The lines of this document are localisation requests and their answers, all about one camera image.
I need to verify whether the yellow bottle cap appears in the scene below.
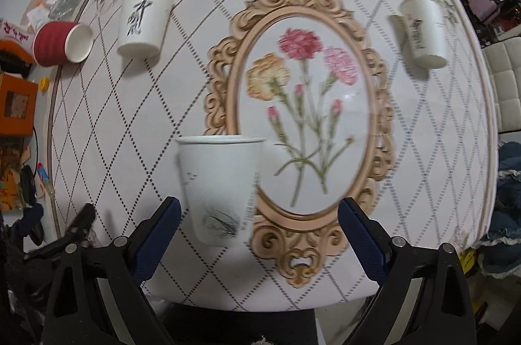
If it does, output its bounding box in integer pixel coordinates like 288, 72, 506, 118
39, 77, 50, 93

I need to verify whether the blue denim cloth pile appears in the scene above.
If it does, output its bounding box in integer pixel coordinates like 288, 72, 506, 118
474, 141, 520, 279

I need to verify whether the colourful snack bag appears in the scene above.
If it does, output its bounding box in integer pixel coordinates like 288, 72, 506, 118
0, 137, 28, 212

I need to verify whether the far white calligraphy cup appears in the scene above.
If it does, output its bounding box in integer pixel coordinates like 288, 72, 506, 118
399, 0, 449, 70

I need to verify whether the red ribbed paper cup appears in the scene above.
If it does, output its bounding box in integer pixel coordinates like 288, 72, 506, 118
33, 21, 94, 67

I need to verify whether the orange box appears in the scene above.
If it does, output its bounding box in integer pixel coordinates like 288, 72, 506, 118
0, 74, 38, 137

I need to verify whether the floral patterned tablecloth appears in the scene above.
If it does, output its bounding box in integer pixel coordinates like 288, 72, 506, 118
47, 0, 497, 311

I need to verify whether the white cup with calligraphy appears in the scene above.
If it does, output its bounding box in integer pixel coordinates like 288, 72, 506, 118
117, 0, 175, 59

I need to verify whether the white paper cup grass print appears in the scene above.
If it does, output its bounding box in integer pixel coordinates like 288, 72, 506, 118
176, 135, 265, 247

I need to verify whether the white padded chair right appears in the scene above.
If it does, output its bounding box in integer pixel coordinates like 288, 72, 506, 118
483, 36, 521, 133

